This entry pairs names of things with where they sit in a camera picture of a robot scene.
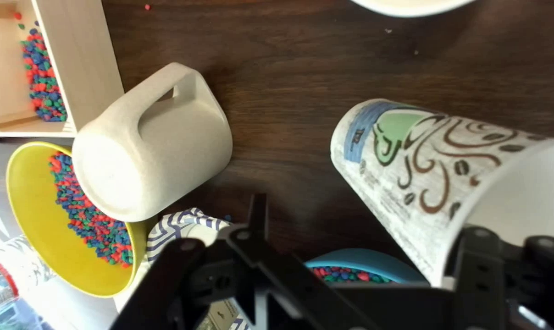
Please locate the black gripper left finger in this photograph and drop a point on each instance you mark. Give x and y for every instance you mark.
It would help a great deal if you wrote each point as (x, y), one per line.
(192, 268)

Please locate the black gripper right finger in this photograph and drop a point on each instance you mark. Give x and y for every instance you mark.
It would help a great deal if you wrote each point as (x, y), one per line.
(485, 276)

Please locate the patterned paper cup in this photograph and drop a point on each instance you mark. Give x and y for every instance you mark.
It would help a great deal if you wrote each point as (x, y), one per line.
(425, 177)
(412, 4)

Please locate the white blue patterned paper bowl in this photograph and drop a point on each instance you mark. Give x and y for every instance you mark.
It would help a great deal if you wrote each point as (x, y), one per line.
(179, 223)

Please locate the colourful beads pile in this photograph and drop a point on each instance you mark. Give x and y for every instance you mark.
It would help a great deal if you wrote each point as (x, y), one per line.
(91, 213)
(352, 276)
(42, 74)

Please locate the white ceramic mug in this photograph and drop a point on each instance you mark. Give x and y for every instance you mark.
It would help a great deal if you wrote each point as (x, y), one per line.
(155, 147)

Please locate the yellow bowl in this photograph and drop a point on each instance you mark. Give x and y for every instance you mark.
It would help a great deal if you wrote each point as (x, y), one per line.
(40, 226)

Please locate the light wooden box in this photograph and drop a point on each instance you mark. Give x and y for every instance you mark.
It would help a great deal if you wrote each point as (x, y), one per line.
(82, 56)

